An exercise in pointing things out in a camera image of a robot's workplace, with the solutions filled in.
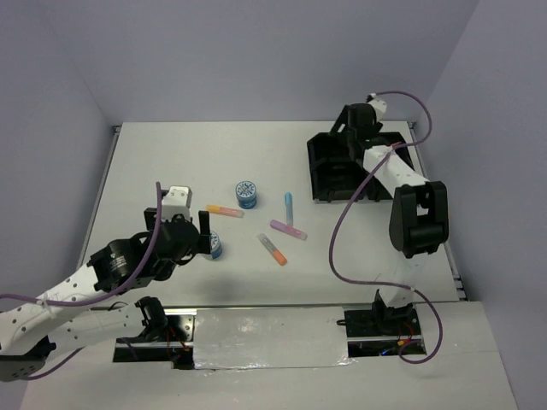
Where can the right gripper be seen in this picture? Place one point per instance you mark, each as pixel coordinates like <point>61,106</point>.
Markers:
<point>343,119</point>

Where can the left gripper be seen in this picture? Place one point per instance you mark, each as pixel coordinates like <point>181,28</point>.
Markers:
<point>204,241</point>

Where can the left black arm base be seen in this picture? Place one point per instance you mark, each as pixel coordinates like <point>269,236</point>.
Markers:
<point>166,337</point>

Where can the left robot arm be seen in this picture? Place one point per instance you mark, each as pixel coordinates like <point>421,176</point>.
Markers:
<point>86,308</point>

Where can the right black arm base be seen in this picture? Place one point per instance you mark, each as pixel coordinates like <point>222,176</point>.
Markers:
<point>381,331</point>

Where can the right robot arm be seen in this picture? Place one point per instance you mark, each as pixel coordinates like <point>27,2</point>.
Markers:
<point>418,222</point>

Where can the orange-capped pink highlighter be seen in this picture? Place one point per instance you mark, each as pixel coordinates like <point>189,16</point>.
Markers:
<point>230,212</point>

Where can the black four-compartment tray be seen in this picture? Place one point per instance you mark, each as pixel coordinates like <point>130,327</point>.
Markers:
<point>335,177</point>

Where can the blue slime jar front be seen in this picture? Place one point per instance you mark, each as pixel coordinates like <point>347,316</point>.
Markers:
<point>215,246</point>

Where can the blue slime jar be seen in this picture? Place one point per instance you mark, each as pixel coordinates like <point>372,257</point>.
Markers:
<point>215,246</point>
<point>246,194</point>

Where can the blue slime jar rear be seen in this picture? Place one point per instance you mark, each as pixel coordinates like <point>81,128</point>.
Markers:
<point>246,194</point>

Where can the blue-capped clear highlighter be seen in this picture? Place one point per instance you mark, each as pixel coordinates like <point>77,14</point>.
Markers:
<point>289,219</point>

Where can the orange-tipped grey highlighter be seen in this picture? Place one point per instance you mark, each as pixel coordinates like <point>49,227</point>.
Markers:
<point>272,249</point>

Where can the purple highlighter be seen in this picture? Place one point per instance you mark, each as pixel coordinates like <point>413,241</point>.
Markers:
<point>288,230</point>

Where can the silver foil-covered panel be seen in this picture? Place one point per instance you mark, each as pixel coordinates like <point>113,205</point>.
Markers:
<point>264,338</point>

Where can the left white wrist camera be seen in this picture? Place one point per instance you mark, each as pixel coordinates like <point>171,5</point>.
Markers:
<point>177,201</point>

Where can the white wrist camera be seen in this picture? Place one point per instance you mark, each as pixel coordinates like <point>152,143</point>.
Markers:
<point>177,201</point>
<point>379,106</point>

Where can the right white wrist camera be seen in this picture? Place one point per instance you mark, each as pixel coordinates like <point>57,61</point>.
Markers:
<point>379,106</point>

